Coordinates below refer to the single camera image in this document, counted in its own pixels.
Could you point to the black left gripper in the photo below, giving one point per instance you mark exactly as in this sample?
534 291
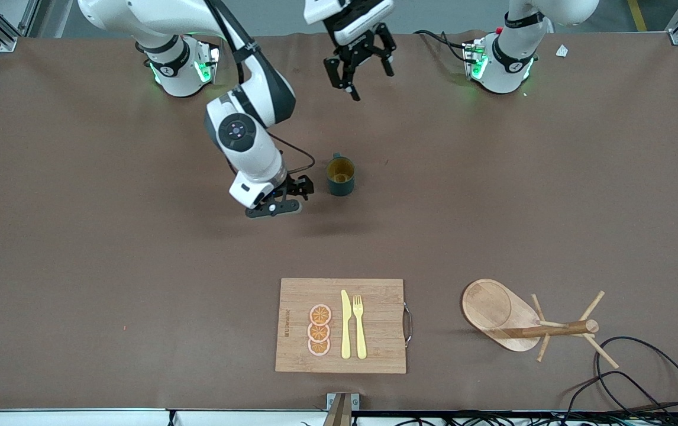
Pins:
360 52

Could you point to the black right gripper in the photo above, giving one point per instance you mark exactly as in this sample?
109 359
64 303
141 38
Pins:
292 187

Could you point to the dark teal cup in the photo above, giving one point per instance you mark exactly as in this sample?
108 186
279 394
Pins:
342 186

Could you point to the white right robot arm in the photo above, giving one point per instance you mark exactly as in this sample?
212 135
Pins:
244 136

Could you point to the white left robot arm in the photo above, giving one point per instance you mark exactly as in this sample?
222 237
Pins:
510 65

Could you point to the bamboo cutting board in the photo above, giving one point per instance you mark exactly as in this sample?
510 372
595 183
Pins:
374 290

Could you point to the orange slice toy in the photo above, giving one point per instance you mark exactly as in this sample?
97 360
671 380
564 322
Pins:
320 315
319 348
318 332

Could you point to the yellow plastic knife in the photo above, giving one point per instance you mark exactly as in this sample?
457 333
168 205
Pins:
345 331

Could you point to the yellow plastic fork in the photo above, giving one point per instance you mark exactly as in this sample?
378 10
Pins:
361 337

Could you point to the brown table cover sheet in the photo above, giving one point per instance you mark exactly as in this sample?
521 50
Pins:
138 266

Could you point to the white paper scrap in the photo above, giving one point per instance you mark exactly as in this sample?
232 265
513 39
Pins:
562 51

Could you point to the wooden mug tree stand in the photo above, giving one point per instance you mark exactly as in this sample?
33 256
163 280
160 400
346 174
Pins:
487 307

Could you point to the metal and wood bracket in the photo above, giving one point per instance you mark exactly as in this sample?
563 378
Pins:
342 408

